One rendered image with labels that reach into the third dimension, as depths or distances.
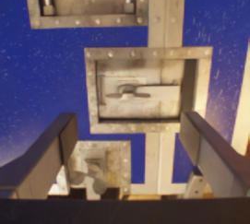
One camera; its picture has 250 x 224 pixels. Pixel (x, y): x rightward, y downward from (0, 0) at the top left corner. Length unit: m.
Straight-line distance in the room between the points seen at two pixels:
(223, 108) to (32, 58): 0.28
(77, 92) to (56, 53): 0.06
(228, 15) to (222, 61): 0.06
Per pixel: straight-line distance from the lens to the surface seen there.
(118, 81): 0.27
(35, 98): 0.30
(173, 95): 0.28
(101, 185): 0.33
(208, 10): 0.28
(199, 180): 0.34
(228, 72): 0.29
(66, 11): 0.29
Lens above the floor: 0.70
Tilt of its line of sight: 17 degrees up
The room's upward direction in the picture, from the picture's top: 179 degrees clockwise
